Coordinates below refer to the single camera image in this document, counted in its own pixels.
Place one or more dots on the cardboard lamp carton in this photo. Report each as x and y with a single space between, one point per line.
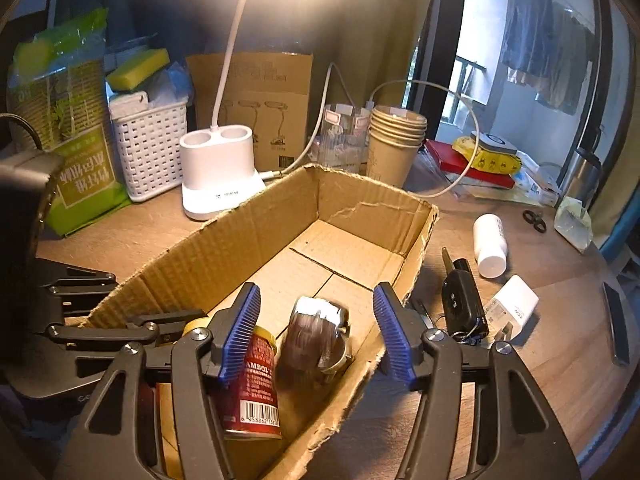
280 90

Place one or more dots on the hanging grey garment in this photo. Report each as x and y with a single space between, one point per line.
570 60

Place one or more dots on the white desk lamp base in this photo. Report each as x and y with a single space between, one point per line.
220 180

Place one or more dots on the steel thermos flask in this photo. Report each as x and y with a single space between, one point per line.
585 180

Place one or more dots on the black phone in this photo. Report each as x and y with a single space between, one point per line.
616 325

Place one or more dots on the yellow sponge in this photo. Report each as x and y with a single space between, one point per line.
140 67

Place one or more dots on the crumpled clear plastic bag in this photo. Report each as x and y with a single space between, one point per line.
572 222

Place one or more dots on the cardboard box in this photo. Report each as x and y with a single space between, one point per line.
350 250

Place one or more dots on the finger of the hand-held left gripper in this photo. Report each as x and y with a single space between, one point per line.
125 332
80 280

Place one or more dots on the white earbuds case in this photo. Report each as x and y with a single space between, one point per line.
490 240

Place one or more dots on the clear bluish plastic bag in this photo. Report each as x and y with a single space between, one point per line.
172 82

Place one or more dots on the stack of brown paper cups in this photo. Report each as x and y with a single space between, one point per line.
392 160

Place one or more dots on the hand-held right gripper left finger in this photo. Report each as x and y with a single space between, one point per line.
240 335

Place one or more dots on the black car key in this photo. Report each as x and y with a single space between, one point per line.
462 295

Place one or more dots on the white plastic basket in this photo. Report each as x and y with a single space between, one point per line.
150 150

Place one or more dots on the green printed packet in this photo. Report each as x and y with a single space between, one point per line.
85 185

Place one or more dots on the flat red box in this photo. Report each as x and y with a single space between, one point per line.
445 157

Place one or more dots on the clear printed cup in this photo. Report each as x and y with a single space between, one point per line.
340 140

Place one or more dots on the brown curtain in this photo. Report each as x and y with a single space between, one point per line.
380 35

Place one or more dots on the white round gadget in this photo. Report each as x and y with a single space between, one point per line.
495 144

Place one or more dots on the white printed packet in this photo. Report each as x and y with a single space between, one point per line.
537 185

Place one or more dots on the yellow printed packet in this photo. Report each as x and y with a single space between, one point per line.
492 162

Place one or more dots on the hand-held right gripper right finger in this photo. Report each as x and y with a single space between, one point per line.
395 335

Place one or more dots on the red and gold can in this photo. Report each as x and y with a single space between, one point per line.
255 375

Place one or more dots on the hanging blue shirt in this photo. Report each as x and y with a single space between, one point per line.
525 30

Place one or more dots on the small black scissors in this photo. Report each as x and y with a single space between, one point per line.
539 224

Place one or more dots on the white charger plug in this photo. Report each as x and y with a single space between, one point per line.
515 305

